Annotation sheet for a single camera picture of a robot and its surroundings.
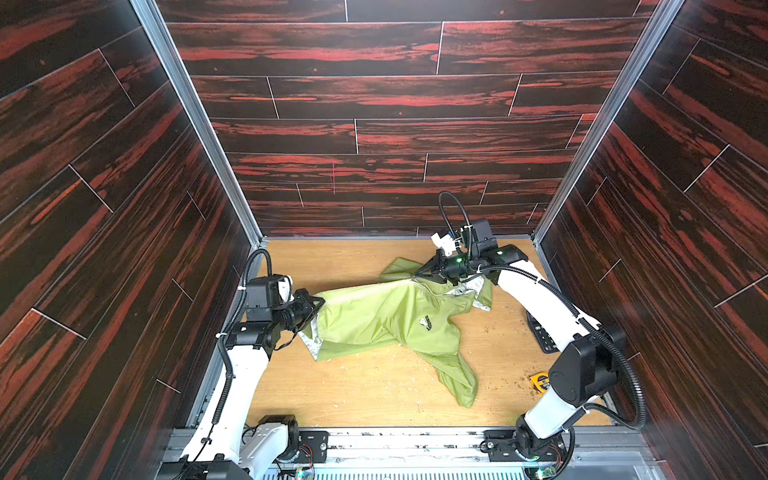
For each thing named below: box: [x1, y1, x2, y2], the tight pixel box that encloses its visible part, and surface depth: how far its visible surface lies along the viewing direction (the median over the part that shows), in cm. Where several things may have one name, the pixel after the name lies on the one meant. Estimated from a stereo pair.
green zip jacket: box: [298, 258, 493, 408], surface depth 85 cm
